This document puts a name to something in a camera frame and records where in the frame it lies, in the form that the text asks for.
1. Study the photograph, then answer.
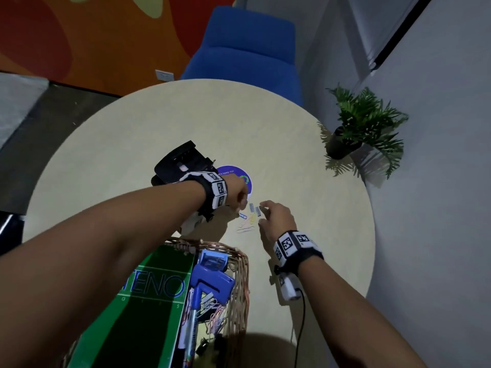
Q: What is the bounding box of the blue staples box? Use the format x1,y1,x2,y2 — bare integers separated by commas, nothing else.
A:
197,249,229,272

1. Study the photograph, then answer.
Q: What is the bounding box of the person's left hand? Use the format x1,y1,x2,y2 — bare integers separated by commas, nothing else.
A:
224,174,249,211

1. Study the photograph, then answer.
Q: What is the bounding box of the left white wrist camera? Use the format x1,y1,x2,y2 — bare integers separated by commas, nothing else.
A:
179,211,209,237

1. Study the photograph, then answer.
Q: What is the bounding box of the blue upholstered chair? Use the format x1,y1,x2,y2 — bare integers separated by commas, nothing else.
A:
180,5,304,108

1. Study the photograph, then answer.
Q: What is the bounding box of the round purple sticker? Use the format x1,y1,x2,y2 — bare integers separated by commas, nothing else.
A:
216,165,256,196

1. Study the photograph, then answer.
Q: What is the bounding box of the black hole punch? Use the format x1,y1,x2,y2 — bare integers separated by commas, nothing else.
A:
151,140,218,187

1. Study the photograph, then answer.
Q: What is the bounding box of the person's right hand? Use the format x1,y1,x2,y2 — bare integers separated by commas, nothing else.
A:
258,200,298,261

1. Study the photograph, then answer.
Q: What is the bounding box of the person's right forearm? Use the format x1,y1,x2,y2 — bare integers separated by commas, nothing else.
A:
296,256,427,368

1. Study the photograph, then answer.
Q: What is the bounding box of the wrist marker band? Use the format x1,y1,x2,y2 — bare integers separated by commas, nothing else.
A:
180,170,229,223
273,230,325,277

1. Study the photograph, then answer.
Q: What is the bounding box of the blue white pen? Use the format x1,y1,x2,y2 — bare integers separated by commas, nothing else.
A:
186,302,201,368

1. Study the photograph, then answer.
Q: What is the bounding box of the black camera cable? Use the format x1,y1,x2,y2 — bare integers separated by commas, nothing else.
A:
293,288,306,368

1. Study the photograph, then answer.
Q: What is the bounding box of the white wall board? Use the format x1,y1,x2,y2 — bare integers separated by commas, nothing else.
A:
347,0,437,72

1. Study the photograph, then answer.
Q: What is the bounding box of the left wrist marker band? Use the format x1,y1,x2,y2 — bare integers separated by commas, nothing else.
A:
180,170,229,223

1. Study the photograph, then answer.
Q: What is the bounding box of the person's left forearm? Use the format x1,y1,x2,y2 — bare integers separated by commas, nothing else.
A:
0,180,209,368

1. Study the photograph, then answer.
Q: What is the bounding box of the potted green fern plant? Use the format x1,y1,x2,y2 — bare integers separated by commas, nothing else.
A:
318,84,409,180

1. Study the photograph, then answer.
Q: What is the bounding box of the woven wicker basket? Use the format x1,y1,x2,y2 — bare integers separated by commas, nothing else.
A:
59,237,251,368

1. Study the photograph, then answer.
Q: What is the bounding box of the pile of paper clips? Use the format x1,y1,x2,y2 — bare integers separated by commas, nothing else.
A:
199,293,231,338

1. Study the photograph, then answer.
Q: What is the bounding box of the green cardboard box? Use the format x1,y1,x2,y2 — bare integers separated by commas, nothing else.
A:
67,244,197,368

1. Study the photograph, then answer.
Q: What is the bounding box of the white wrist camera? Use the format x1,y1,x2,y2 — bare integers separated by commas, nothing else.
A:
279,273,302,302
179,211,209,237

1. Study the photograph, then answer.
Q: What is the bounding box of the blue stapler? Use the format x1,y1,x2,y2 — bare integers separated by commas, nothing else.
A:
189,263,236,304

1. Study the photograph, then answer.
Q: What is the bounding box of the black chair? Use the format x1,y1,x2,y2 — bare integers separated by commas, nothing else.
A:
0,211,26,256

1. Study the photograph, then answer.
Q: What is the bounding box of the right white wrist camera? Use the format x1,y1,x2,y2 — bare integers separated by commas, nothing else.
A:
279,273,302,302

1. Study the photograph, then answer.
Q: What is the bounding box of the right wrist marker band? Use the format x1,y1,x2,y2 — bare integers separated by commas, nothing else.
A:
273,230,325,277

